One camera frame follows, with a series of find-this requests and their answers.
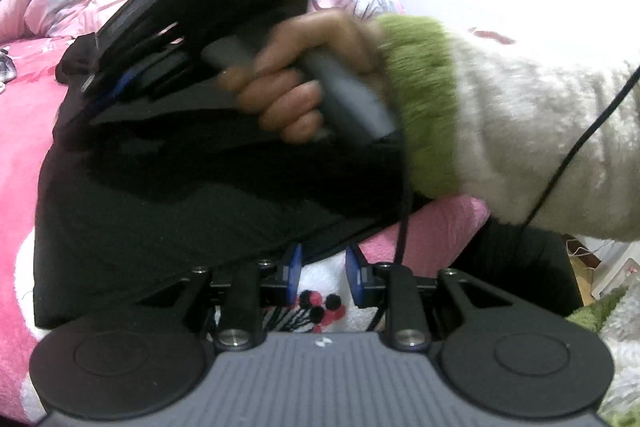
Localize person's right forearm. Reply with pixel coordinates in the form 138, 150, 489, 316
375, 14, 640, 244

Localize pink floral bed blanket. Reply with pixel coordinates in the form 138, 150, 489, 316
0, 36, 492, 423

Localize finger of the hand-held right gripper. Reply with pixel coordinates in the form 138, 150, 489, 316
90, 56, 211, 112
80, 49, 193, 96

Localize thin black cable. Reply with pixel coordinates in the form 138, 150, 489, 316
521, 66, 640, 229

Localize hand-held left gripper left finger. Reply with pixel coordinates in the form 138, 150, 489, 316
131, 243, 304, 353

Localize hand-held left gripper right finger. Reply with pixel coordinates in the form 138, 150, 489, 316
345, 243, 514, 353

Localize black printed t-shirt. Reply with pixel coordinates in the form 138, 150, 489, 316
32, 32, 432, 332

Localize person's black pants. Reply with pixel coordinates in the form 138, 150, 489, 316
470, 224, 584, 319

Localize person's right hand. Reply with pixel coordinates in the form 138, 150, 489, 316
217, 8, 387, 144

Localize white green fleece robe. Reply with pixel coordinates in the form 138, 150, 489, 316
566, 284, 640, 427

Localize black white plaid shirt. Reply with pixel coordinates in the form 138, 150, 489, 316
0, 48, 19, 88

